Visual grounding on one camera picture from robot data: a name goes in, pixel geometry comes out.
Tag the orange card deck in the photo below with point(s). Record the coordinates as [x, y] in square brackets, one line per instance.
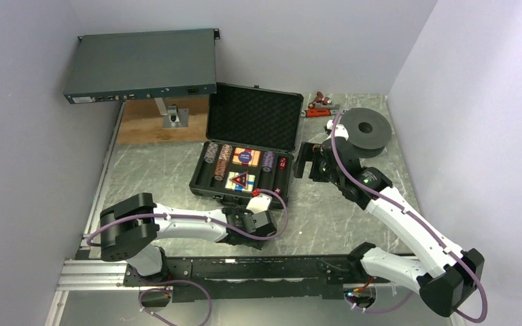
[246, 157]

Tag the grey metal bracket stand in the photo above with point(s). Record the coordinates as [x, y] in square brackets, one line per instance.
[173, 117]

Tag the red black triangle button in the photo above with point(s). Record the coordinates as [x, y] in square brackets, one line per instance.
[241, 179]

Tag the brown wooden board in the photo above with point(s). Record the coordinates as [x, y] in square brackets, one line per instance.
[142, 122]

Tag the purple poker chip stack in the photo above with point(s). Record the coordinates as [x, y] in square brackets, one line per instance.
[267, 161]

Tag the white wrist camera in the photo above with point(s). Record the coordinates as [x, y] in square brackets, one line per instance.
[340, 131]
[259, 202]

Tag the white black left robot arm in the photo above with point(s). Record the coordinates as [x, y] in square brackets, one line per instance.
[128, 229]

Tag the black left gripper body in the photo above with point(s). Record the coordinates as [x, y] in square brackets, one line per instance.
[255, 243]

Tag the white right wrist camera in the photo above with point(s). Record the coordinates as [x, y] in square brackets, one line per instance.
[340, 131]

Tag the black filament spool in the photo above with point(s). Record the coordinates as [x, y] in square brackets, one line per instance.
[368, 131]

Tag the blue card deck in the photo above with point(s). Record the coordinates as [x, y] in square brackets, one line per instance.
[231, 186]

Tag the red grey clamp tool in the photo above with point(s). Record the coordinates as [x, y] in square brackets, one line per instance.
[323, 111]

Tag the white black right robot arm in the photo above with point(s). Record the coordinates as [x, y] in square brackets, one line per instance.
[444, 275]

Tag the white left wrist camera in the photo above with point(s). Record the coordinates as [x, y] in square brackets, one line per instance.
[259, 202]

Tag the black poker set case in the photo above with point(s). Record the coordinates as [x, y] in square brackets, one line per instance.
[255, 118]

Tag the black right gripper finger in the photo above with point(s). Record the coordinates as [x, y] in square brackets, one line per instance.
[298, 169]
[308, 150]

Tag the grey rack network switch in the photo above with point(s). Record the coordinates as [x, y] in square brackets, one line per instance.
[153, 64]

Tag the brown poker chip stack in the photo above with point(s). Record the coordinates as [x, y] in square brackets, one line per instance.
[220, 170]

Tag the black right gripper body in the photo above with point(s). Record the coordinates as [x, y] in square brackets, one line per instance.
[320, 172]

